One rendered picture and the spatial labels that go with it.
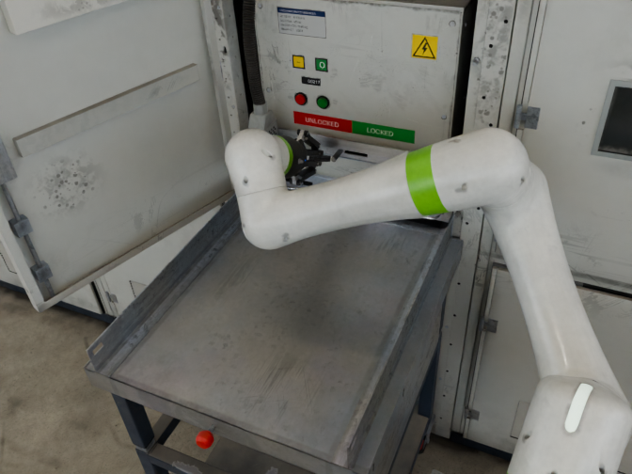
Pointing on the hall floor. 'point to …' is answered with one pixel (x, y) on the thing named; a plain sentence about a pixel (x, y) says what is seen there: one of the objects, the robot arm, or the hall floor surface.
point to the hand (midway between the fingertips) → (320, 157)
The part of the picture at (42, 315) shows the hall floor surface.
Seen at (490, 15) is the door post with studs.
